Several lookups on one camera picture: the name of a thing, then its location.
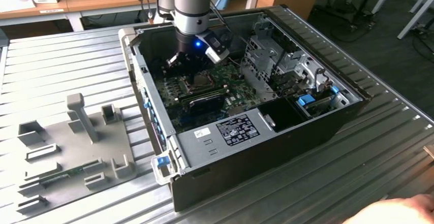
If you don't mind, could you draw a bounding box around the wooden block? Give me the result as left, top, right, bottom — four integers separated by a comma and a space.
421, 144, 434, 164

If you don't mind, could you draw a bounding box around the black graphics card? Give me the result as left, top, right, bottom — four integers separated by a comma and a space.
186, 95, 225, 115

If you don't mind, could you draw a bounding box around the grey metal drive cage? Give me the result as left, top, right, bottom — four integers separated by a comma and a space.
241, 15, 308, 100

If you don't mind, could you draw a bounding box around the blue expansion slot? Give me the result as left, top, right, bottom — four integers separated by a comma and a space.
181, 114, 206, 124

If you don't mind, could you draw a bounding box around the black open PC case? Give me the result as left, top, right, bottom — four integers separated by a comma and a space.
117, 4, 373, 212

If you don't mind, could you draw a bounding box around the green motherboard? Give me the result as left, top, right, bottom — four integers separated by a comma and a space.
150, 57, 264, 133

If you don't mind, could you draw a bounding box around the green RAM stick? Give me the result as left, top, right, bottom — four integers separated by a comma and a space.
31, 165, 90, 186
177, 86, 226, 100
181, 89, 229, 103

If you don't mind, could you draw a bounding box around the grey CPU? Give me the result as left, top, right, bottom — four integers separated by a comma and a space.
194, 73, 213, 86

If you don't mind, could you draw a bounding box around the grey parts rack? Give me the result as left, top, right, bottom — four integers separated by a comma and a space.
14, 92, 138, 216

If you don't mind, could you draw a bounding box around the hard disk in blue carrier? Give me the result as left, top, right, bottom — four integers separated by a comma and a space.
293, 93, 339, 120

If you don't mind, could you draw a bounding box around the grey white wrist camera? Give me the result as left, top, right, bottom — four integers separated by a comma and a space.
194, 29, 232, 64

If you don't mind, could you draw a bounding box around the black disk wire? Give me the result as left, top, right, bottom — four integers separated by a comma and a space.
313, 68, 332, 94

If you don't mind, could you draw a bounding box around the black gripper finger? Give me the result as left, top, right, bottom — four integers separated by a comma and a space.
165, 53, 194, 87
190, 57, 213, 87

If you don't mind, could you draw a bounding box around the grey power supply unit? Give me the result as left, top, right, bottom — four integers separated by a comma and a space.
174, 107, 276, 169

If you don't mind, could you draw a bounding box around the black camera cable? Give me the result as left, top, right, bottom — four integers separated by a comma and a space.
208, 2, 237, 36

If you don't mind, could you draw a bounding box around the wooden desk white frame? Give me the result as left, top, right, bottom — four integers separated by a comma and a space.
62, 0, 264, 31
0, 0, 70, 33

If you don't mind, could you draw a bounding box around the black wheeled equipment stand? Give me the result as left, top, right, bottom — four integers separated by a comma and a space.
309, 0, 377, 43

